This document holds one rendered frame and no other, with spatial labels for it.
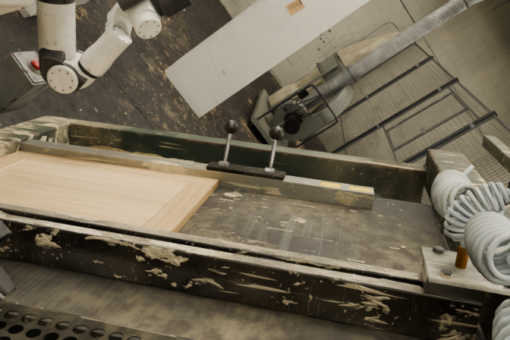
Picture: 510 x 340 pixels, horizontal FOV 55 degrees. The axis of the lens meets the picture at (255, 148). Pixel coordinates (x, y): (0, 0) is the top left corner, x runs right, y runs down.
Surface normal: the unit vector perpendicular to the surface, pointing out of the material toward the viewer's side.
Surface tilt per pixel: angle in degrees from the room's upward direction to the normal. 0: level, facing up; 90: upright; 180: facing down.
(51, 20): 90
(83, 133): 90
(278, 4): 90
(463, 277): 50
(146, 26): 86
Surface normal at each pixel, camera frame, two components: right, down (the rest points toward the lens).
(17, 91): -0.20, 0.24
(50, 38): 0.00, 0.50
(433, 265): 0.08, -0.96
